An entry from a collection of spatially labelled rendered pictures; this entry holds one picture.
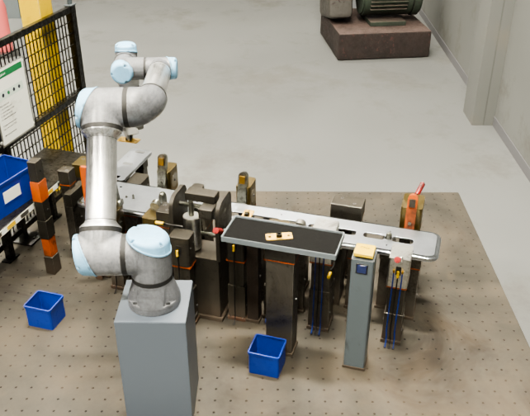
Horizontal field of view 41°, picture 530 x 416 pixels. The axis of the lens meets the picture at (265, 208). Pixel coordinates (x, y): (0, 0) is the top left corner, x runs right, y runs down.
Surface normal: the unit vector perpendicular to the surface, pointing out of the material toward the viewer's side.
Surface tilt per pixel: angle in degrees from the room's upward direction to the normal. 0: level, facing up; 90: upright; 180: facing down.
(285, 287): 90
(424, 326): 0
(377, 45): 90
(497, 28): 90
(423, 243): 0
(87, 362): 0
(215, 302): 90
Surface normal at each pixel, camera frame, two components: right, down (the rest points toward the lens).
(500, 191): 0.00, -0.86
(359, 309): -0.29, 0.48
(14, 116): 0.96, 0.14
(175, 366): -0.01, 0.51
